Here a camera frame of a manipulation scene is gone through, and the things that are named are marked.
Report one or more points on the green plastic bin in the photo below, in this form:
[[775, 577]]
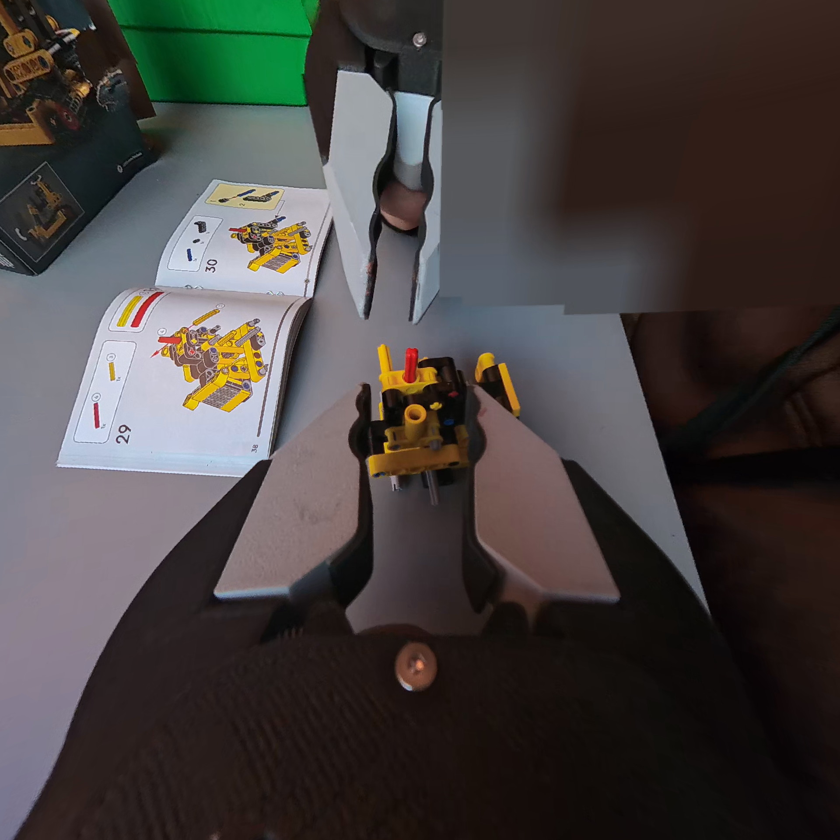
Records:
[[216, 59]]

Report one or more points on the yellow and black lego model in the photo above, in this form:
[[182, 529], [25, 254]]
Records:
[[420, 453]]

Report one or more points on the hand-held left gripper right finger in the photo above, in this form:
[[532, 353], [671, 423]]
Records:
[[531, 518]]

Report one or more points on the dark lego set box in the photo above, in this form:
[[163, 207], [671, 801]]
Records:
[[59, 170]]

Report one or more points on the person's right hand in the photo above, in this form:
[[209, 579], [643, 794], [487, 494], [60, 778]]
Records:
[[401, 207]]

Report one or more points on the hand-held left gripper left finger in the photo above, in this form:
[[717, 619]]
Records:
[[302, 512]]

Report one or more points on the lego instruction booklet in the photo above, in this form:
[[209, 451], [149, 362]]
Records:
[[170, 407]]

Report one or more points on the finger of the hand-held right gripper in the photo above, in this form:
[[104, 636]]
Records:
[[351, 170], [432, 262]]

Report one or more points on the yellow lego axle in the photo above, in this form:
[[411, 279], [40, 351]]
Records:
[[384, 359]]

